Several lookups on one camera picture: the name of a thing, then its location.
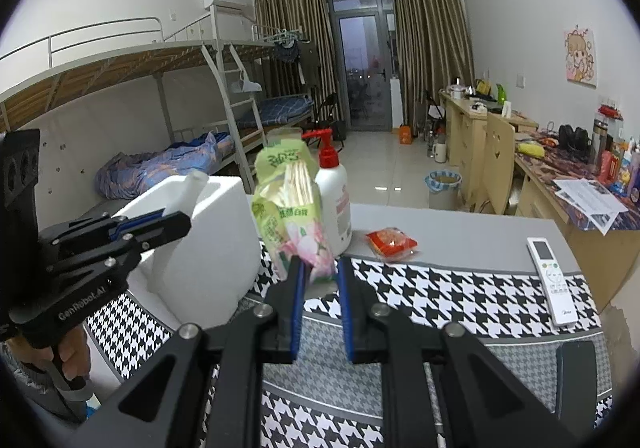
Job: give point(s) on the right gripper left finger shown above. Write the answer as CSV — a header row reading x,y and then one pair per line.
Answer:
x,y
203,387

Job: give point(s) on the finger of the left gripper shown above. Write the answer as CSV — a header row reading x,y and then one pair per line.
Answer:
x,y
171,227
124,224

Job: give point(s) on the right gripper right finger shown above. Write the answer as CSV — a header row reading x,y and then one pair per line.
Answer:
x,y
440,386

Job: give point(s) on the green tissue pack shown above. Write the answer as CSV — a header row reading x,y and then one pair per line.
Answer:
x,y
286,206

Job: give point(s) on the left hand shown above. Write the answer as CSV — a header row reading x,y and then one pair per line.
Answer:
x,y
74,353

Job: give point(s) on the blue plaid quilt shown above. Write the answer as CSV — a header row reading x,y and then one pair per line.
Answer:
x,y
127,176

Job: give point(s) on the white foam box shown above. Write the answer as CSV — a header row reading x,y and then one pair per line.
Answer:
x,y
211,268

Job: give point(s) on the black smartphone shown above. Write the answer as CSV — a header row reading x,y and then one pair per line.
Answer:
x,y
576,387

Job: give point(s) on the white remote control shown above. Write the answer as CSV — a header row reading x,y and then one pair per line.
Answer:
x,y
560,302

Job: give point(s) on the metal bunk bed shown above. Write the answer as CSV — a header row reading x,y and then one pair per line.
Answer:
x,y
108,91

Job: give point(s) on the red snack packet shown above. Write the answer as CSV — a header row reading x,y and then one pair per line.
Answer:
x,y
391,244

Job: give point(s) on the white red pump bottle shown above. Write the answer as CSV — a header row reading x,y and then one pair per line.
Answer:
x,y
332,181

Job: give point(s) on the black folding chair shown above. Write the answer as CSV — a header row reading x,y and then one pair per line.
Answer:
x,y
331,119

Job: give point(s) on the blue trash bin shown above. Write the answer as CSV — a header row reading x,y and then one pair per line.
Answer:
x,y
443,189

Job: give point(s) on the printed paper sheets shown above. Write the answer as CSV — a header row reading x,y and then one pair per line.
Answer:
x,y
593,200

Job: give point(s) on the wooden desk with drawers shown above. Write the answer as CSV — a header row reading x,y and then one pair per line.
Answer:
x,y
605,259

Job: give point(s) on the white air conditioner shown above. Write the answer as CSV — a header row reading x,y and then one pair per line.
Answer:
x,y
226,4

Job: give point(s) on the left brown curtain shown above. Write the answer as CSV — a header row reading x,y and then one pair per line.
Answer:
x,y
303,60

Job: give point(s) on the brown curtain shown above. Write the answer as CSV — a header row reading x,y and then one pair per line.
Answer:
x,y
303,60
434,47

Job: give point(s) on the black headphones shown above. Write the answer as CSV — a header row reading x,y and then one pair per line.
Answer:
x,y
574,141

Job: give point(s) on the glass balcony door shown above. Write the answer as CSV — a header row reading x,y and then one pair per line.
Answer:
x,y
364,36

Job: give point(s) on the right brown curtain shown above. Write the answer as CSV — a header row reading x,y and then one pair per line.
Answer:
x,y
434,47

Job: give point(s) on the anime girl poster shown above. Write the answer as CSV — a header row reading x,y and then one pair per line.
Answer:
x,y
580,56

